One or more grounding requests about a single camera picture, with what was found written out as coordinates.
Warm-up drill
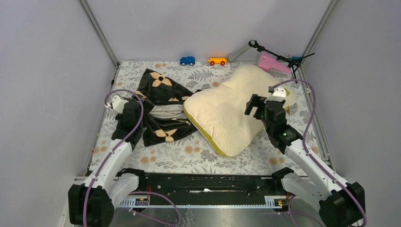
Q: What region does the black floral plush pillowcase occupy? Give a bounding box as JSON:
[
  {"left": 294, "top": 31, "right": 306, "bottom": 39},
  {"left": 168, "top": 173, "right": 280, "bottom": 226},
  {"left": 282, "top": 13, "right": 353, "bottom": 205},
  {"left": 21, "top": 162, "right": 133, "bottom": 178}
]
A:
[{"left": 113, "top": 68, "right": 203, "bottom": 148}]

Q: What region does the white quilted pillow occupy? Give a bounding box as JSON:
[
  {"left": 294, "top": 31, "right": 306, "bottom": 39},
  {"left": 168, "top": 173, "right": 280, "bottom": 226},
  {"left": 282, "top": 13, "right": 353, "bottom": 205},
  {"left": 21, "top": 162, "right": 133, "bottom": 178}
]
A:
[{"left": 183, "top": 64, "right": 280, "bottom": 157}]

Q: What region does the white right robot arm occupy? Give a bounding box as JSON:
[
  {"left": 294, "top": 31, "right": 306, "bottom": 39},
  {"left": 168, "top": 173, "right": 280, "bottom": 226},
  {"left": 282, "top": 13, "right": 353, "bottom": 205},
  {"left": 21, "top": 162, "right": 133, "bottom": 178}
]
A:
[{"left": 245, "top": 94, "right": 367, "bottom": 227}]

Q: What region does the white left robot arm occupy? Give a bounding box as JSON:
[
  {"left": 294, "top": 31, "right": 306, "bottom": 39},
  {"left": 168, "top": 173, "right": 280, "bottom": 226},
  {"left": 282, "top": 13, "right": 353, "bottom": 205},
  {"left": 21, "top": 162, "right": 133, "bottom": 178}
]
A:
[{"left": 68, "top": 101, "right": 147, "bottom": 227}]

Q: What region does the pink and white iron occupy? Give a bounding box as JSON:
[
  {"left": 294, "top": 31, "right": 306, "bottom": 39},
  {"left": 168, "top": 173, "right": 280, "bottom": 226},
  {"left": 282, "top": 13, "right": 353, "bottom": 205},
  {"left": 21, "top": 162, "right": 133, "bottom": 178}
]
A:
[{"left": 256, "top": 52, "right": 291, "bottom": 78}]

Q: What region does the grey metal cylinder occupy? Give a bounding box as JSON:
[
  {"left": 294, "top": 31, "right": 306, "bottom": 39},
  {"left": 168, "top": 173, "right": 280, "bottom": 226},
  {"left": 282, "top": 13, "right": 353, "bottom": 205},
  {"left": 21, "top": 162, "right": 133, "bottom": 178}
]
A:
[{"left": 227, "top": 42, "right": 252, "bottom": 62}]

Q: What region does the black tripod stand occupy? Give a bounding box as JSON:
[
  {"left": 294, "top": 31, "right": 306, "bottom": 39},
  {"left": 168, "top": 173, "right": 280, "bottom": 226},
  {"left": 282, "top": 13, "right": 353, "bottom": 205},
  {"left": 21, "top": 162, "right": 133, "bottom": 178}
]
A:
[{"left": 249, "top": 40, "right": 314, "bottom": 79}]

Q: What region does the orange toy car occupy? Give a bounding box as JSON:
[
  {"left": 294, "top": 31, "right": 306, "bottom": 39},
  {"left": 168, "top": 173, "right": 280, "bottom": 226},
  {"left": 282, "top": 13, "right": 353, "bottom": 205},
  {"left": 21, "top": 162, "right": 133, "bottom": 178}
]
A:
[{"left": 207, "top": 58, "right": 227, "bottom": 66}]

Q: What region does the floral patterned table mat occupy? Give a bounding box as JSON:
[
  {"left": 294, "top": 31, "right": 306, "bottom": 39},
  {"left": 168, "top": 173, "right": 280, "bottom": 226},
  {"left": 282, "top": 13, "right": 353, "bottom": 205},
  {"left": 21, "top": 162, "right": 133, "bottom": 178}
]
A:
[{"left": 91, "top": 61, "right": 327, "bottom": 177}]

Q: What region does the blue toy car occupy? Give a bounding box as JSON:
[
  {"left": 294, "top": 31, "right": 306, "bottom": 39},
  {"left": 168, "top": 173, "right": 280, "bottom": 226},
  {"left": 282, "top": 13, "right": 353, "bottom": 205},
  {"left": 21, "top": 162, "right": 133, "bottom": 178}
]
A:
[{"left": 180, "top": 56, "right": 196, "bottom": 66}]

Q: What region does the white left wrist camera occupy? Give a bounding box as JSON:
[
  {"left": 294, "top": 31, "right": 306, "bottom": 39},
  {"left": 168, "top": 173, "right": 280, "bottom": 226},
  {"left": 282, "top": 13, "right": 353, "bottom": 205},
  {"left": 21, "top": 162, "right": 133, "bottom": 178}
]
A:
[{"left": 105, "top": 95, "right": 129, "bottom": 114}]

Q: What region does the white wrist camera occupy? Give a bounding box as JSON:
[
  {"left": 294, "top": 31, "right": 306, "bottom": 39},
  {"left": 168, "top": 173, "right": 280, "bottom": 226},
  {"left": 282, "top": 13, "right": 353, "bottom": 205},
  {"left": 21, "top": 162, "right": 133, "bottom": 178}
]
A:
[
  {"left": 105, "top": 95, "right": 129, "bottom": 114},
  {"left": 267, "top": 86, "right": 287, "bottom": 102}
]

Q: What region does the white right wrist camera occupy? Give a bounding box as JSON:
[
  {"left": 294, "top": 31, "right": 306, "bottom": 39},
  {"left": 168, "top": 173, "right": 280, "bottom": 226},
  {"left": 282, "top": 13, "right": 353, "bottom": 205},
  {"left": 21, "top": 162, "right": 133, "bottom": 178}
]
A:
[{"left": 267, "top": 86, "right": 287, "bottom": 102}]

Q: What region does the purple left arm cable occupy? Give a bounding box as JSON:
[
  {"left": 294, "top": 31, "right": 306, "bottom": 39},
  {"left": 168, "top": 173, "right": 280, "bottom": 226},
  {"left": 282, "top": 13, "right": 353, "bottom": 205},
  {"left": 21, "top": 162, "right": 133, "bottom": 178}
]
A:
[{"left": 82, "top": 89, "right": 145, "bottom": 227}]

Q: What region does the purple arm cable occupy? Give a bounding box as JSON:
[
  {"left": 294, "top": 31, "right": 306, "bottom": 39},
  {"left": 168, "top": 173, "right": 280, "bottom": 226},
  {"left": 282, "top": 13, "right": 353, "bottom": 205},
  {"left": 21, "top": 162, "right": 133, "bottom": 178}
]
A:
[
  {"left": 82, "top": 89, "right": 145, "bottom": 227},
  {"left": 269, "top": 79, "right": 368, "bottom": 227}
]

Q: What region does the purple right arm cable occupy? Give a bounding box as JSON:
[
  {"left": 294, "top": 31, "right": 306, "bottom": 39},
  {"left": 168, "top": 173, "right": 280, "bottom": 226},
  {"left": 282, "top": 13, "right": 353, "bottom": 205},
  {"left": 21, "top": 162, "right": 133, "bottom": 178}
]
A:
[{"left": 269, "top": 79, "right": 368, "bottom": 227}]

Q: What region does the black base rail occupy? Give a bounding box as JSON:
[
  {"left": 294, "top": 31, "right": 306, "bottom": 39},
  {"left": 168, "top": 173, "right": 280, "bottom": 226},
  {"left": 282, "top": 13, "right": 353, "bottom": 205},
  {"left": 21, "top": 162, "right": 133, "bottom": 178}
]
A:
[{"left": 136, "top": 173, "right": 292, "bottom": 207}]

